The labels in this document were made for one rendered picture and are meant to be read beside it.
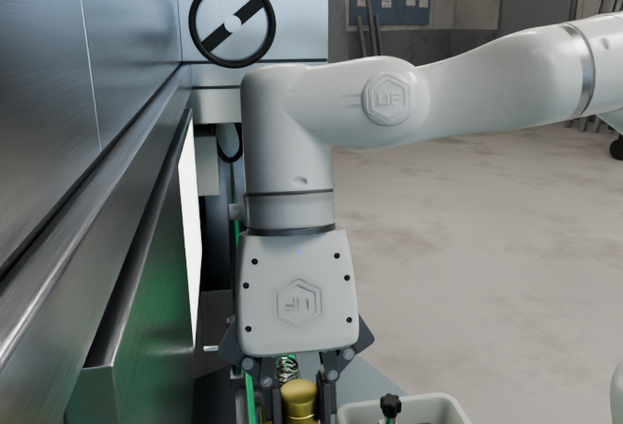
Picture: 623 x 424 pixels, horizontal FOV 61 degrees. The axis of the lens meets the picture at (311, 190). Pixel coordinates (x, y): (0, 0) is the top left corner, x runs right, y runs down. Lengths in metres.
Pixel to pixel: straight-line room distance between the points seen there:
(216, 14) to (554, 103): 1.05
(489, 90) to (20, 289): 0.41
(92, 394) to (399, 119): 0.27
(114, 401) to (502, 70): 0.40
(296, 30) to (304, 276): 1.06
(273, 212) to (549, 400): 2.21
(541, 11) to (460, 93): 8.89
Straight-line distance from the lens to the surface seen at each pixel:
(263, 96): 0.42
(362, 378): 1.25
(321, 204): 0.43
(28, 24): 0.33
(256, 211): 0.43
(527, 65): 0.49
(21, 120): 0.30
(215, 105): 1.43
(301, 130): 0.42
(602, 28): 0.52
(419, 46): 10.00
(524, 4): 9.61
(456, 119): 0.54
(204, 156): 1.58
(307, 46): 1.44
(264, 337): 0.44
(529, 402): 2.51
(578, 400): 2.60
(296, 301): 0.44
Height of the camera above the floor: 1.50
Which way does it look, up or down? 18 degrees down
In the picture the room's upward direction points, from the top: straight up
